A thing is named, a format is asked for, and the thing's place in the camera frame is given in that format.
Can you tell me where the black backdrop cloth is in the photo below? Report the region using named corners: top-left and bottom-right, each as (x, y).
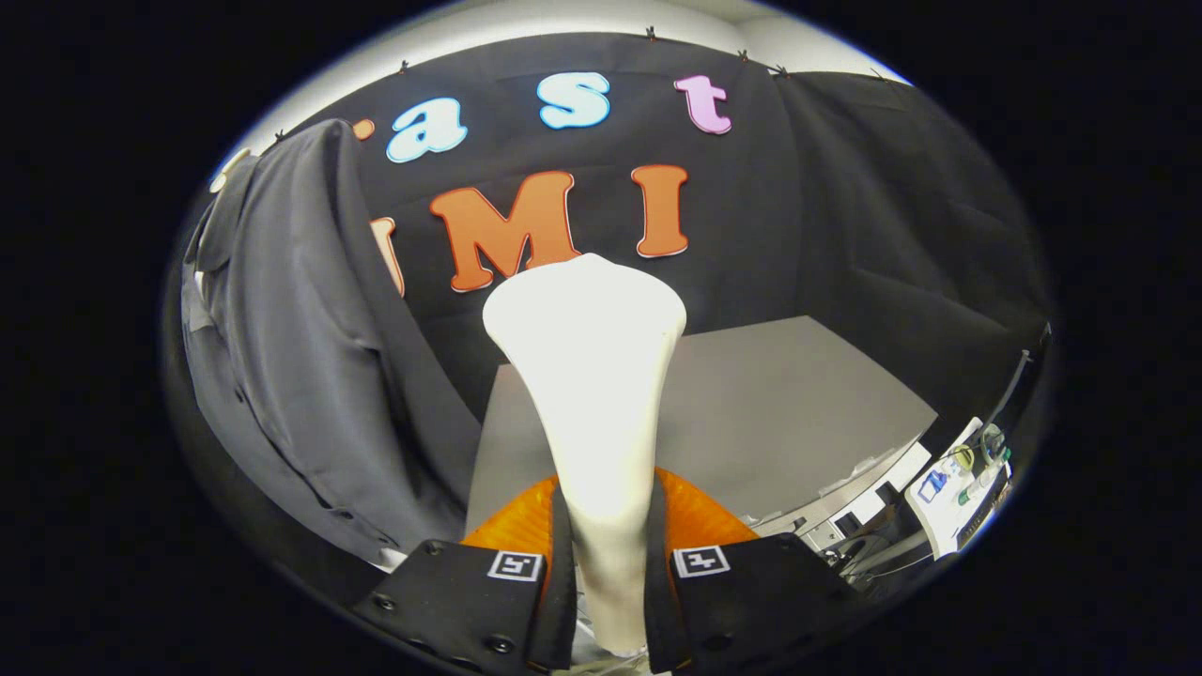
top-left (164, 33), bottom-right (1051, 602)

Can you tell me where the grey cabinet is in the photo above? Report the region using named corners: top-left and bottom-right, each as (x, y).
top-left (465, 315), bottom-right (940, 555)

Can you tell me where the grey button shirt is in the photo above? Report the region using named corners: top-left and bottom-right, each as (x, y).
top-left (181, 119), bottom-right (485, 564)

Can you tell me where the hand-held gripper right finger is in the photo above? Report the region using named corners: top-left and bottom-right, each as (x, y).
top-left (643, 467), bottom-right (879, 675)

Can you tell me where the cluttered white side table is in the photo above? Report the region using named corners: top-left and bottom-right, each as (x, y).
top-left (901, 416), bottom-right (1017, 561)

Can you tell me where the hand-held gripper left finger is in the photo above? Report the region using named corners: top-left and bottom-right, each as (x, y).
top-left (352, 469), bottom-right (576, 675)

